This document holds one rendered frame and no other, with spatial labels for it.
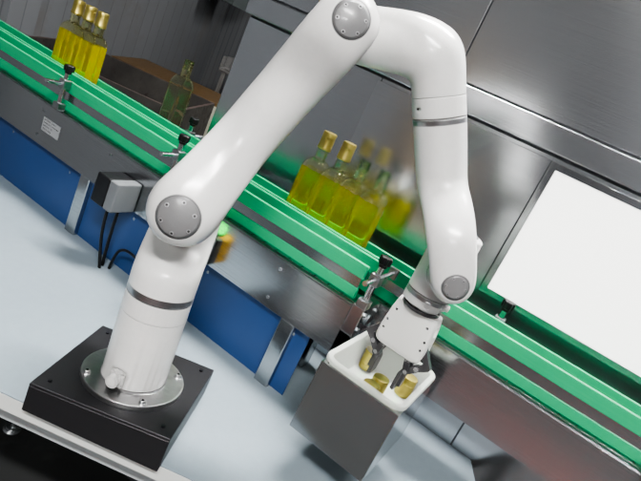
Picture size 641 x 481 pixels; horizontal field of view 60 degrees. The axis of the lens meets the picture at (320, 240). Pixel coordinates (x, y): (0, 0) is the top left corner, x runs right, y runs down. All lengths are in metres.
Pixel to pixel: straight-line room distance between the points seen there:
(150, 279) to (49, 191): 0.91
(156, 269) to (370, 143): 0.71
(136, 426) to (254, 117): 0.55
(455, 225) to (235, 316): 0.67
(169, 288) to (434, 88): 0.55
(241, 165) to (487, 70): 0.73
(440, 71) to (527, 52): 0.51
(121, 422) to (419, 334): 0.54
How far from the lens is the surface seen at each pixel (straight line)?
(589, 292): 1.37
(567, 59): 1.41
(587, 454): 1.27
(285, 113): 0.91
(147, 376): 1.07
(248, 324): 1.37
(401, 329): 1.07
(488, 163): 1.37
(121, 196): 1.49
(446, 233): 0.92
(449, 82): 0.94
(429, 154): 0.95
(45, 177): 1.86
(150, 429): 1.03
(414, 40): 0.94
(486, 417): 1.28
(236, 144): 0.90
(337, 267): 1.23
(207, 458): 1.13
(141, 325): 1.02
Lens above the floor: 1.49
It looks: 17 degrees down
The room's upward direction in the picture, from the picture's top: 25 degrees clockwise
